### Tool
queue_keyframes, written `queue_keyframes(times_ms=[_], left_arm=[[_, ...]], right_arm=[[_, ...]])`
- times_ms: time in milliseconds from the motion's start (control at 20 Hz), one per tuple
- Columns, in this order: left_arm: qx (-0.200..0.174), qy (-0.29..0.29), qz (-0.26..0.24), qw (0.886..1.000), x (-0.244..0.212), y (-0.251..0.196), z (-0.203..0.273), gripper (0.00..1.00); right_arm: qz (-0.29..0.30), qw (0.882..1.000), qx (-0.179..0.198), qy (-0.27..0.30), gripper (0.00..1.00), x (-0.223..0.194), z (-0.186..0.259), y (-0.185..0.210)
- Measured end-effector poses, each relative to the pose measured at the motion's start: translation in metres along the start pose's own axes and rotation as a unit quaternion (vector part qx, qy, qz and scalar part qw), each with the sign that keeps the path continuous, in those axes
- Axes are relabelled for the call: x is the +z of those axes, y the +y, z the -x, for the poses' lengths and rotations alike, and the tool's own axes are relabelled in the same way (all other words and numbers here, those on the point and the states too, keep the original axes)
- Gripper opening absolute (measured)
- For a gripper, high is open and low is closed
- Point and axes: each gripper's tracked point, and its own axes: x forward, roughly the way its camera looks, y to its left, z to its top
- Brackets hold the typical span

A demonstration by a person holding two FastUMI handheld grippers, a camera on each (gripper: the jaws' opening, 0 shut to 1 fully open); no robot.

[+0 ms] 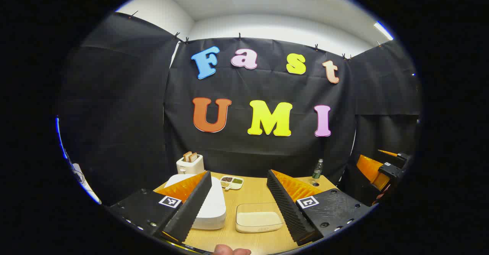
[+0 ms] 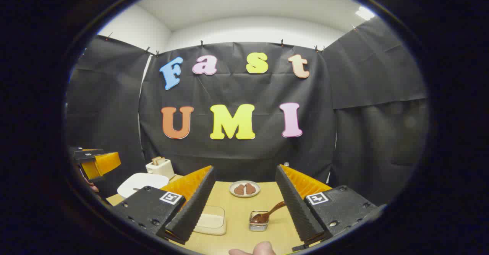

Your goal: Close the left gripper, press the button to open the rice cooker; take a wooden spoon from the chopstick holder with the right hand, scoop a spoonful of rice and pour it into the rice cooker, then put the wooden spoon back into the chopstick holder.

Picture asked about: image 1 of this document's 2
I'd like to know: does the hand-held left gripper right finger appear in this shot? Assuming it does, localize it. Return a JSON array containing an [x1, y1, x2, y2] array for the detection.
[[266, 169, 372, 247]]

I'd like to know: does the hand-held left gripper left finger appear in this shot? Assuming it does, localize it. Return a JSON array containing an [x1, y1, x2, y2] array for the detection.
[[108, 170, 213, 244]]

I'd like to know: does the white rice cooker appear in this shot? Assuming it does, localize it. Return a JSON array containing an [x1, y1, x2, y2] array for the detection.
[[164, 174, 227, 231]]

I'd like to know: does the clear rice container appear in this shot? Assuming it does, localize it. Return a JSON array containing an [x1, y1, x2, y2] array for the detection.
[[235, 203, 286, 234]]

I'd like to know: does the white toaster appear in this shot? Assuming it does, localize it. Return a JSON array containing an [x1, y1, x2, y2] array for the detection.
[[176, 156, 204, 175]]

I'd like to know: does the white divided grain dish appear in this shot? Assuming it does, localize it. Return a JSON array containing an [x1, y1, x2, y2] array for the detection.
[[220, 175, 244, 191]]

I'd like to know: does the clear green label water bottle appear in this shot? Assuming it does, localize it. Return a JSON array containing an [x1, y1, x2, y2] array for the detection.
[[311, 159, 324, 180]]

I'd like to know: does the small ceiling light panel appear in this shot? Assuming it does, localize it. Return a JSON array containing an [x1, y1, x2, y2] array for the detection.
[[374, 21, 394, 41]]

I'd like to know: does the black backdrop cloth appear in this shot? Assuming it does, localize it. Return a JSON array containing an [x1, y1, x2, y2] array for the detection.
[[59, 11, 421, 206]]

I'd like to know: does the row of black cloth clips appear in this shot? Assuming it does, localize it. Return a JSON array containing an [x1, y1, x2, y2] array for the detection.
[[129, 10, 382, 61]]

